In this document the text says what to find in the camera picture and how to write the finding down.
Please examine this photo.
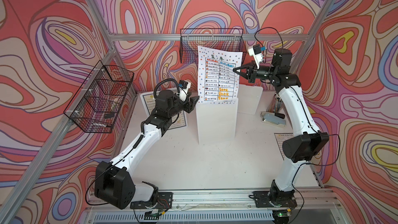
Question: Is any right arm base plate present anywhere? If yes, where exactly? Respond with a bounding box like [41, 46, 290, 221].
[248, 191, 297, 209]

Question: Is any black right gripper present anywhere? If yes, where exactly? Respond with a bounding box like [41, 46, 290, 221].
[233, 61, 277, 84]

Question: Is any black wire basket wall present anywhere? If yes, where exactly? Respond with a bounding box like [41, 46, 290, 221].
[63, 61, 134, 133]
[179, 27, 247, 64]

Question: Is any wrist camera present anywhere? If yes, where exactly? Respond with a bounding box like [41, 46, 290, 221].
[248, 44, 266, 68]
[177, 80, 191, 102]

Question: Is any white board front panel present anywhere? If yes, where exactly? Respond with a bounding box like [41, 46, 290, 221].
[139, 91, 188, 130]

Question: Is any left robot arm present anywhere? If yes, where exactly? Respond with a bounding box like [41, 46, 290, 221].
[92, 78, 199, 209]

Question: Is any Dim Sum Inn menu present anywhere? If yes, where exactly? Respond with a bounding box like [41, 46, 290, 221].
[142, 93, 187, 129]

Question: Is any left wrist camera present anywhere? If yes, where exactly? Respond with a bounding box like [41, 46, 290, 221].
[177, 80, 191, 102]

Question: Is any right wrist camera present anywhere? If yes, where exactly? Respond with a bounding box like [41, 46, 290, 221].
[248, 44, 266, 68]

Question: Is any white board panel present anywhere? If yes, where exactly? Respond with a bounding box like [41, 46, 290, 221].
[237, 84, 263, 115]
[139, 91, 188, 130]
[196, 99, 238, 145]

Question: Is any black wire basket back wall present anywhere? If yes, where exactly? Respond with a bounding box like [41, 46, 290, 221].
[179, 27, 247, 64]

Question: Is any hand-drawn colourful menu sheet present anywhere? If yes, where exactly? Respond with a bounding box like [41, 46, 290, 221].
[198, 46, 243, 105]

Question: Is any black wire basket left wall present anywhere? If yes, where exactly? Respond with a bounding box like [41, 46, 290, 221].
[63, 61, 134, 133]

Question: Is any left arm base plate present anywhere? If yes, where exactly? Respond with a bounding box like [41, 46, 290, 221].
[130, 191, 173, 210]

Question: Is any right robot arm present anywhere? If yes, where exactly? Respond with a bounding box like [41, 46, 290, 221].
[233, 45, 330, 203]

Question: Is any black and beige stapler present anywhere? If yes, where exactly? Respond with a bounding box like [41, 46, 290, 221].
[274, 113, 286, 119]

